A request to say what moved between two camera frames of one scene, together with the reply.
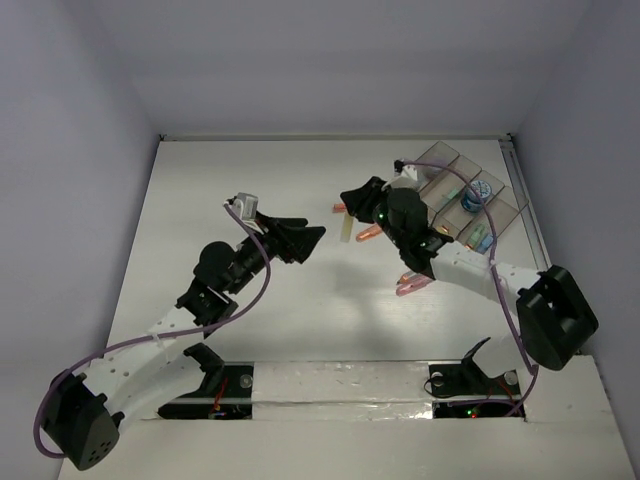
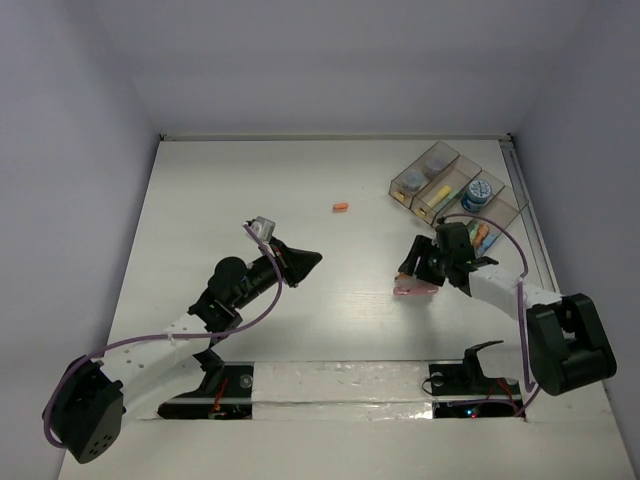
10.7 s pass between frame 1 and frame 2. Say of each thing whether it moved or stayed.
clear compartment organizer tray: stayed
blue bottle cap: stayed
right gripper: moved
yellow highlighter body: moved
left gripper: moved
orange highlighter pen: moved
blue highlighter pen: stayed
